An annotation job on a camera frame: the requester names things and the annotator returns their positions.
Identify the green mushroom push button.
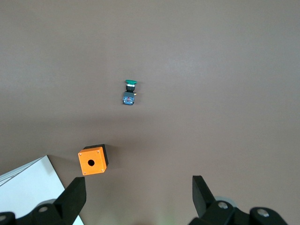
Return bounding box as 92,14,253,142
122,79,138,106

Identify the orange button enclosure box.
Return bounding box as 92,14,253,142
77,143,110,176

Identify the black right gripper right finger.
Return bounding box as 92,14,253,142
188,175,253,225

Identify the white drawer cabinet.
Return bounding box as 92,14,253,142
0,154,85,225

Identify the brown table mat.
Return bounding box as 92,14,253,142
0,0,300,225

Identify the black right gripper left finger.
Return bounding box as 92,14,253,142
14,177,87,225

